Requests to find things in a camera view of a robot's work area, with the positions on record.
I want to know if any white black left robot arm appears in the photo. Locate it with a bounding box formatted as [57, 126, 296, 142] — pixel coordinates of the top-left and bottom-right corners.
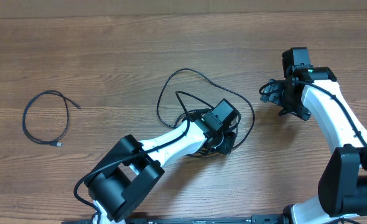
[83, 109, 241, 223]

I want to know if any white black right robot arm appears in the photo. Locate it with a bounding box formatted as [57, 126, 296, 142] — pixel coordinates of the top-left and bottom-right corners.
[259, 66, 367, 223]

